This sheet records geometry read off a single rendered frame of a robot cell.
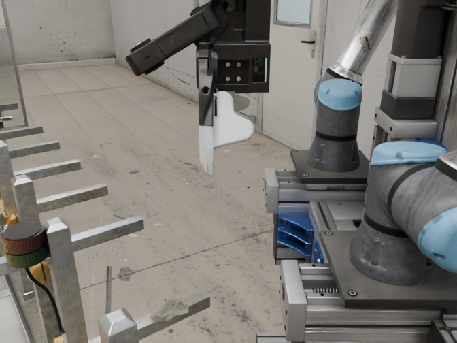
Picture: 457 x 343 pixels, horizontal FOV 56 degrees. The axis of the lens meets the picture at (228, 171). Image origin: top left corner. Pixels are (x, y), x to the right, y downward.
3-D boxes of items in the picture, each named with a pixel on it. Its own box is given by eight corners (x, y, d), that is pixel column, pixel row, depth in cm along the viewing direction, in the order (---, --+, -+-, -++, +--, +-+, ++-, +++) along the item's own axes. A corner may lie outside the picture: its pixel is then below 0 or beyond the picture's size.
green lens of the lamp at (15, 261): (43, 242, 72) (41, 231, 71) (53, 259, 67) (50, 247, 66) (3, 254, 68) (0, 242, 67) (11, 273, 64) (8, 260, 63)
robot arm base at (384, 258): (414, 239, 88) (423, 194, 84) (449, 286, 74) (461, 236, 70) (340, 238, 88) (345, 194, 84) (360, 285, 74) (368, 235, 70)
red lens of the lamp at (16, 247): (40, 229, 71) (38, 217, 70) (50, 246, 66) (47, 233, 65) (0, 241, 67) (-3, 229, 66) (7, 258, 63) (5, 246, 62)
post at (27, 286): (37, 293, 127) (3, 138, 108) (40, 299, 124) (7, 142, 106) (24, 298, 125) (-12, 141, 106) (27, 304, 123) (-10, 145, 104)
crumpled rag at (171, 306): (178, 293, 99) (177, 285, 98) (194, 309, 94) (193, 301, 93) (143, 309, 95) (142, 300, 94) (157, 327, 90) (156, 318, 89)
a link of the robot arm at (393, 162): (413, 197, 83) (425, 130, 78) (454, 233, 71) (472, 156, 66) (353, 200, 82) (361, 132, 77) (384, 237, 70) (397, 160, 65)
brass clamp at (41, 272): (44, 250, 105) (40, 233, 103) (60, 278, 95) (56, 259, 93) (17, 259, 102) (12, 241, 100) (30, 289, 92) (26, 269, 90)
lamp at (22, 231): (59, 322, 78) (38, 217, 70) (68, 341, 74) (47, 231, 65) (24, 335, 75) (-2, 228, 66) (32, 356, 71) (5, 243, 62)
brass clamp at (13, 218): (21, 211, 124) (18, 195, 122) (32, 231, 114) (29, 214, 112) (-3, 217, 121) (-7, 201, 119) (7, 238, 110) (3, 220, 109)
